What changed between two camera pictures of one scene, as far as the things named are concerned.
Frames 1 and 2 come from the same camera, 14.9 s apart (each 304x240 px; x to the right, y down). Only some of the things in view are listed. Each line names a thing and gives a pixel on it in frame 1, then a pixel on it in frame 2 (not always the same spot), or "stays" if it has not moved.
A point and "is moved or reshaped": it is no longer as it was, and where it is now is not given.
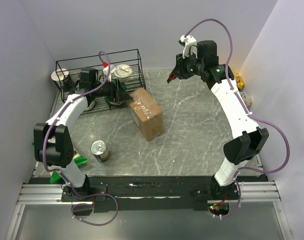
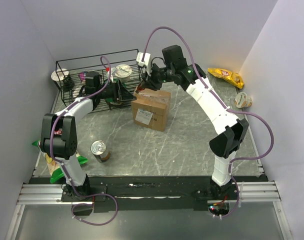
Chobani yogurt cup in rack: [123, 72] stays
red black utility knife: [172, 76] is moved or reshaped
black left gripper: [122, 94] stays
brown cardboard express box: [147, 115] is moved or reshaped
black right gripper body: [188, 66] to [159, 76]
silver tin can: [98, 149] stays
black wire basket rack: [107, 80] stays
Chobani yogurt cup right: [247, 99] stays
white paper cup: [58, 76] stays
